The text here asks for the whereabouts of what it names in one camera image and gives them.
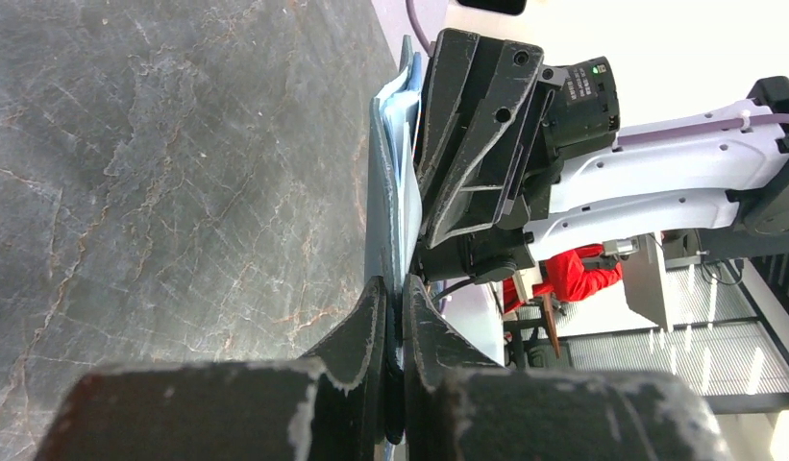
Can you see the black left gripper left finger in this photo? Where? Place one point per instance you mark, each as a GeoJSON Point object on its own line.
{"type": "Point", "coordinates": [324, 405]}

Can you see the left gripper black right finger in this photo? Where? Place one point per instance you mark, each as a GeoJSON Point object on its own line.
{"type": "Point", "coordinates": [462, 405]}

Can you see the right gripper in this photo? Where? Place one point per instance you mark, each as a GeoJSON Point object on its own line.
{"type": "Point", "coordinates": [497, 127]}

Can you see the blue card holder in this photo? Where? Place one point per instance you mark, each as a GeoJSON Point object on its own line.
{"type": "Point", "coordinates": [393, 204]}

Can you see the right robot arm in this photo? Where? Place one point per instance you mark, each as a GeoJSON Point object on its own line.
{"type": "Point", "coordinates": [725, 171]}

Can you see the person in red jacket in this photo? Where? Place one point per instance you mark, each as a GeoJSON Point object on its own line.
{"type": "Point", "coordinates": [570, 281]}

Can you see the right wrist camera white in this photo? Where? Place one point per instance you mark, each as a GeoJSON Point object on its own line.
{"type": "Point", "coordinates": [508, 7]}

